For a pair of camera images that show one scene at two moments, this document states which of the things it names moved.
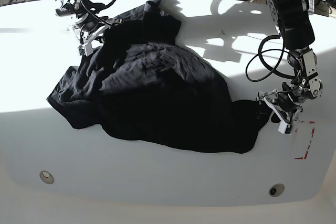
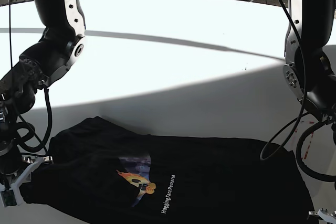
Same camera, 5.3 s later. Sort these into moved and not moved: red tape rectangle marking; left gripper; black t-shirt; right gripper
Moved: black t-shirt; right gripper; left gripper
Not moved: red tape rectangle marking
